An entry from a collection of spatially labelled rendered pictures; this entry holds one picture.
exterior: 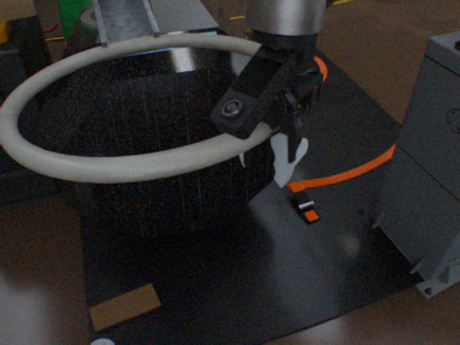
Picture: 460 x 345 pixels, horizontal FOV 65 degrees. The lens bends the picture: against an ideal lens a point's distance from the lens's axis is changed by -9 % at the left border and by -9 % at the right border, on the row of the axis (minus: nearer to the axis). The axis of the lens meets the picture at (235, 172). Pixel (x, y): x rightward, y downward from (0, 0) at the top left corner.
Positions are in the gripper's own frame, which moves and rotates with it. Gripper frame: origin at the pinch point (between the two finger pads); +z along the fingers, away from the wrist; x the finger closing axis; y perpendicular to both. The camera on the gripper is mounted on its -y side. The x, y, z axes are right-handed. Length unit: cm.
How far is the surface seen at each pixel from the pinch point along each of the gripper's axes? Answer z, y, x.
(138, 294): 89, 3, 52
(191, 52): 8, 36, 53
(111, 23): -6, 13, 55
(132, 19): -7, 17, 53
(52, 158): -7.1, -22.1, 14.3
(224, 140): -8.3, -6.7, 0.6
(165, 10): 1, 45, 76
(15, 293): 93, -31, 90
